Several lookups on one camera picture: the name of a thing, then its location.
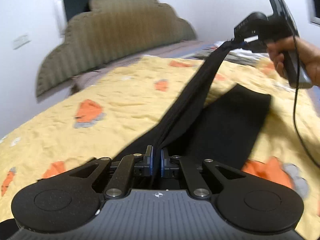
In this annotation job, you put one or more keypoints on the person's right hand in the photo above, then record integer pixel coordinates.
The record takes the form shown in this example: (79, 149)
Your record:
(308, 54)

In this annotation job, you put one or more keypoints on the black pants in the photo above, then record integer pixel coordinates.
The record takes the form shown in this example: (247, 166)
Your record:
(224, 130)

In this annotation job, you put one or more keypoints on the olive padded headboard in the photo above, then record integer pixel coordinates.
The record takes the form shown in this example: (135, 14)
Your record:
(111, 30)

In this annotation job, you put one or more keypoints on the yellow carrot print bedsheet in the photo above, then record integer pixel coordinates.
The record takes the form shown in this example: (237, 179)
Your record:
(105, 117)

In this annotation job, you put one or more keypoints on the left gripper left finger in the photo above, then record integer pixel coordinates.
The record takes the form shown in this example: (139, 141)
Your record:
(71, 199)

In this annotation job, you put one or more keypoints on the white wall socket plate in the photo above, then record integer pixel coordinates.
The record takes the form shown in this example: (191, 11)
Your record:
(20, 41)

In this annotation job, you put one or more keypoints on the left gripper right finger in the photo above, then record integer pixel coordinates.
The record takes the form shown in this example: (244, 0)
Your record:
(242, 200)

